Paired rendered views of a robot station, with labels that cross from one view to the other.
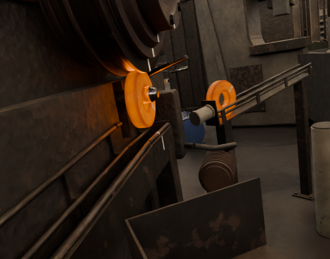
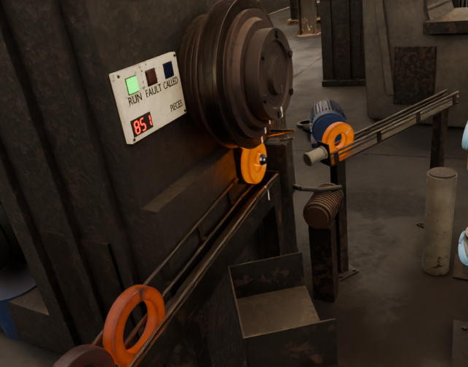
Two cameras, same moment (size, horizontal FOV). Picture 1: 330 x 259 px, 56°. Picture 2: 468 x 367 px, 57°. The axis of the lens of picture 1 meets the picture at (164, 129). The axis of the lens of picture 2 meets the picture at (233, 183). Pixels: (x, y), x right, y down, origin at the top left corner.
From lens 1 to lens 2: 0.77 m
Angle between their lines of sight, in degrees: 18
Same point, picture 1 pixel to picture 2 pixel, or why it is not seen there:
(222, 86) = (339, 129)
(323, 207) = (427, 247)
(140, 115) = (251, 178)
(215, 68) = (376, 44)
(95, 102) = (219, 170)
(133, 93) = (247, 163)
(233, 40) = (405, 10)
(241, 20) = not seen: outside the picture
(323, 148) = (434, 194)
